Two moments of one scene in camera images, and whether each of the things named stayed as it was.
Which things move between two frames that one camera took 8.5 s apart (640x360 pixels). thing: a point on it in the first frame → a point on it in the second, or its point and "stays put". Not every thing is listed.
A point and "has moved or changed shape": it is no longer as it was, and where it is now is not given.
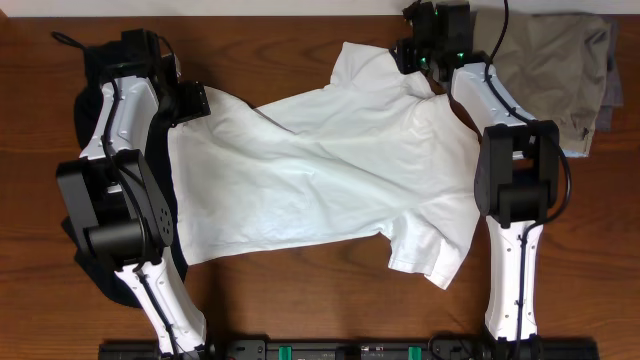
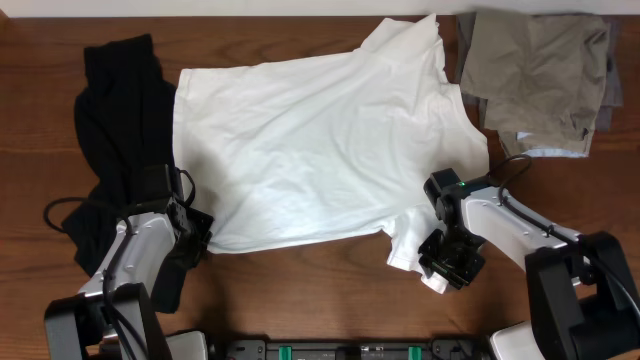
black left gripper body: x=185 y=103 → x=199 y=234
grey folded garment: x=613 y=94 stays put
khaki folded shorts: x=553 y=66 stays put
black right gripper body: x=415 y=57 → x=448 y=255
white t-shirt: x=374 y=150 has moved or changed shape
